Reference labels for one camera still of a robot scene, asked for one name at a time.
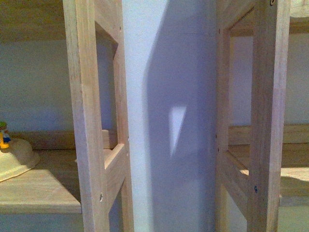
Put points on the wooden shelf unit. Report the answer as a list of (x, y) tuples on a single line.
[(63, 89), (269, 181)]

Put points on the left wooden shelf unit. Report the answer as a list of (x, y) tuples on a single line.
[(63, 89)]

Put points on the small colourful toy figure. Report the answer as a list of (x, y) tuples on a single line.
[(4, 135)]

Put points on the right wooden shelf unit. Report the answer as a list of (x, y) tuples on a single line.
[(269, 181)]

